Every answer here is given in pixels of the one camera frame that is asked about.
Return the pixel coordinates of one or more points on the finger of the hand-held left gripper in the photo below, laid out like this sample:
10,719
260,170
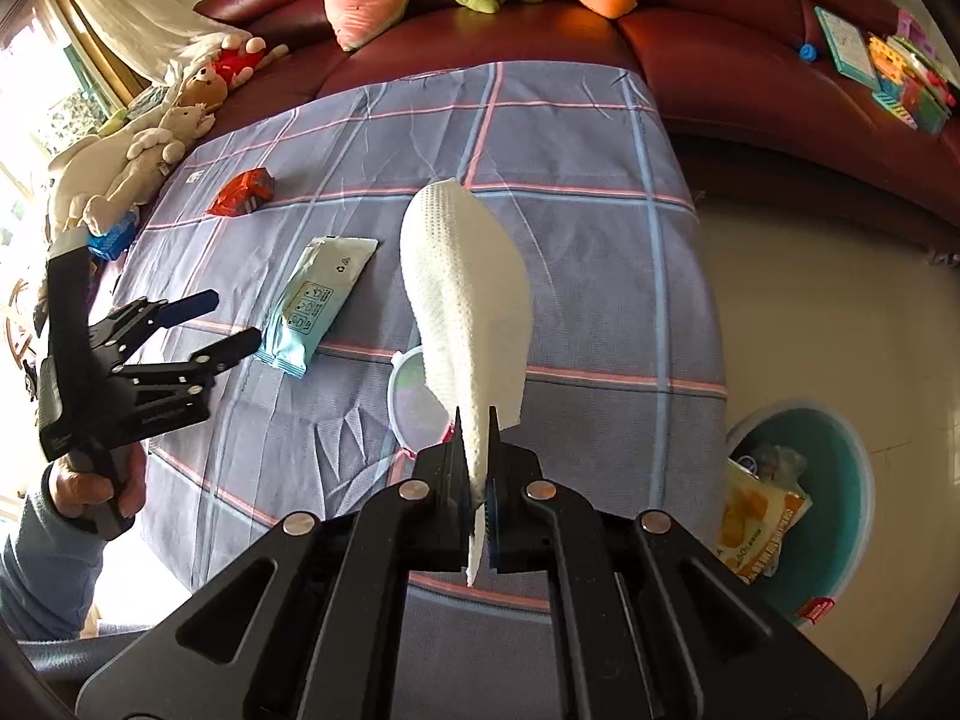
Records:
187,306
225,352

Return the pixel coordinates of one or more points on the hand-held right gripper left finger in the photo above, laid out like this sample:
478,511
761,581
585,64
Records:
459,465

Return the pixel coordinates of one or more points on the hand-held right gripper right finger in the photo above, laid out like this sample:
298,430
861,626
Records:
493,517

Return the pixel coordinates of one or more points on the blue and white wipes packet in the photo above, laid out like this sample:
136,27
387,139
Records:
315,300

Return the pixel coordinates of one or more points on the white paper towel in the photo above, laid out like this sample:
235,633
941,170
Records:
465,300

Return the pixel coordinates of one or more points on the teal round trash bin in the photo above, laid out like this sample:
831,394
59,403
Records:
832,480

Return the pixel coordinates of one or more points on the person's left forearm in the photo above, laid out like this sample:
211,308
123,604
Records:
45,570

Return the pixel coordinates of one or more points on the person's left hand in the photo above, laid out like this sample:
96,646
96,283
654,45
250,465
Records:
67,491

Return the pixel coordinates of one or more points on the crumpled red wrapper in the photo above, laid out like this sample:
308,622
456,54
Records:
240,193

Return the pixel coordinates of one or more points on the white bunny plush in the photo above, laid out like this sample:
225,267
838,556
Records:
161,139

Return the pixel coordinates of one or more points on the large white plush toy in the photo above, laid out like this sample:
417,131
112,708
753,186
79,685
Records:
82,172

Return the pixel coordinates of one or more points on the brown teddy bear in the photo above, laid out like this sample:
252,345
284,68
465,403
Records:
202,90

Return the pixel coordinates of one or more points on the plaid blue-grey cloth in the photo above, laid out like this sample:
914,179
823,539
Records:
585,262

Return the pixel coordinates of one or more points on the red plush toy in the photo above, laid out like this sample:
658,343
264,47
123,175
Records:
240,60

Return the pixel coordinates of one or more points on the yellow snack packet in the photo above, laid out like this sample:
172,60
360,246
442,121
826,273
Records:
757,525

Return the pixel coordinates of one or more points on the white draped cloth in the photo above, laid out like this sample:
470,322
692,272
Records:
135,7

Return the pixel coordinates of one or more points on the small red wrapper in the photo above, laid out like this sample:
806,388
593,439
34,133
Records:
816,610

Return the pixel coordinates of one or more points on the dark red leather sofa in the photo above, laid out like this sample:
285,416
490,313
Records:
750,90

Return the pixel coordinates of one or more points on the small blue toy cap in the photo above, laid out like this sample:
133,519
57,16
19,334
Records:
808,52

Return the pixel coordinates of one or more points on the teal picture book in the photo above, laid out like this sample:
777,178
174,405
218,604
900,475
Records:
847,45

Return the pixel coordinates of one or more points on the pile of colourful toy blocks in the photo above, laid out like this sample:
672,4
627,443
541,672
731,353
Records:
911,75

